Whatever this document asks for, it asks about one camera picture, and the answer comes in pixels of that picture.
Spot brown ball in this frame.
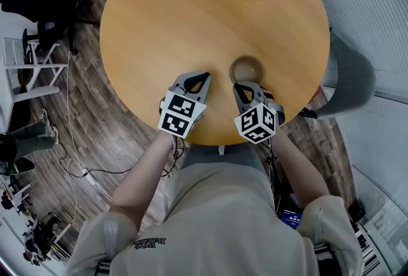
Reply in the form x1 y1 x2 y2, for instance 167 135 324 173
17 67 33 86

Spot right hand-held gripper cable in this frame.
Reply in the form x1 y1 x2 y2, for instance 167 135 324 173
266 140 283 215

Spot white power strip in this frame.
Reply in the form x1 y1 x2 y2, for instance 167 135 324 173
81 168 96 186

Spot white shoulder strap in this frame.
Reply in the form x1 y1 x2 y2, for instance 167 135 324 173
103 222 120 253

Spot white folding stool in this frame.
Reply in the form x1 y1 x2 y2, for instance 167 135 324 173
3 37 69 92

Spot white window blinds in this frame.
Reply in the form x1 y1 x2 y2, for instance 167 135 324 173
295 0 408 97

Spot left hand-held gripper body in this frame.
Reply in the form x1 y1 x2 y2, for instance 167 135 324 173
157 82 208 140

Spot black oval object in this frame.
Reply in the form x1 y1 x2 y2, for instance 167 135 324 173
9 158 36 176

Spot person's left forearm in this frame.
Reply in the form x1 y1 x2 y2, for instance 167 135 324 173
109 133 175 231

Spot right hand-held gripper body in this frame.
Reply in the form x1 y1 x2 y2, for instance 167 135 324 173
233 92 286 145

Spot black floor cable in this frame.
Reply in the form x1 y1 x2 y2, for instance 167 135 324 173
59 156 133 179

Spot phone with blue screen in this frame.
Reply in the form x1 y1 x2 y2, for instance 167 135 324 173
282 209 303 230

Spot grey armchair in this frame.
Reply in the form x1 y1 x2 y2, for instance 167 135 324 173
299 31 377 119

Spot white floor cable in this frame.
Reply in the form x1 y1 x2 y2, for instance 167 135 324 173
59 51 112 228

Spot left hand-held gripper cable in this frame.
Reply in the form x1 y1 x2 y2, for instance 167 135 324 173
161 136 186 178

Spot person's grey t-shirt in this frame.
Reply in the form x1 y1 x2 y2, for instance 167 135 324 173
65 161 364 276

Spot white desk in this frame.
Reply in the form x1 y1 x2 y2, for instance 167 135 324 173
0 54 61 132

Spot person's right forearm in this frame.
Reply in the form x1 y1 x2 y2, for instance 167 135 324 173
270 127 331 208

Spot hand-held gripper cable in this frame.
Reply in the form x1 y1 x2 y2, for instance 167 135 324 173
161 136 186 178
266 140 283 215

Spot person's grey-blue trousers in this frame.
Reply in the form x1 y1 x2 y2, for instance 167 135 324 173
180 143 267 175

